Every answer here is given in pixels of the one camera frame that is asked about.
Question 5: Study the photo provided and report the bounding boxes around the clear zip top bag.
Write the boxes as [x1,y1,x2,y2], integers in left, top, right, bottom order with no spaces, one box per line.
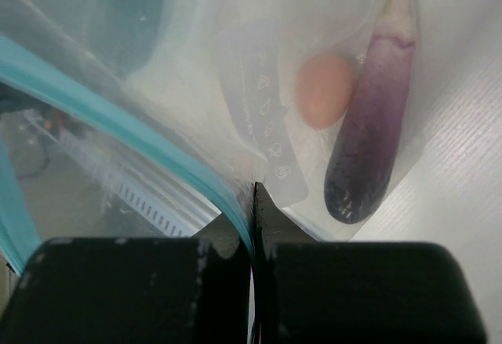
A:
[0,0,423,278]

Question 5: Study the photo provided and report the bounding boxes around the purple eggplant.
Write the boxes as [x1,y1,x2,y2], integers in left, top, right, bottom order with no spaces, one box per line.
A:
[324,0,416,225]

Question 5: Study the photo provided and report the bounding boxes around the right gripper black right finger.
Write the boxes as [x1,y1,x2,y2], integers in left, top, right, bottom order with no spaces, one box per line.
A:
[253,184,488,343]

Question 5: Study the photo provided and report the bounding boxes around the brown egg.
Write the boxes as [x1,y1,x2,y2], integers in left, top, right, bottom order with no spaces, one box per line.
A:
[295,53,355,130]

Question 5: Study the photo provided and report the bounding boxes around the blue plastic tray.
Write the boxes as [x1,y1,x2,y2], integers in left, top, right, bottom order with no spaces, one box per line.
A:
[31,0,163,78]

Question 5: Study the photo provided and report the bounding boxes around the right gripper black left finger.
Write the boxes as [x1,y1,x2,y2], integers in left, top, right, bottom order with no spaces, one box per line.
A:
[1,218,250,343]

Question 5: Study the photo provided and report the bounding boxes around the white slotted cable duct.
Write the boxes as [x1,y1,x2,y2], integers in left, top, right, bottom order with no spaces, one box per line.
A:
[113,179,220,237]

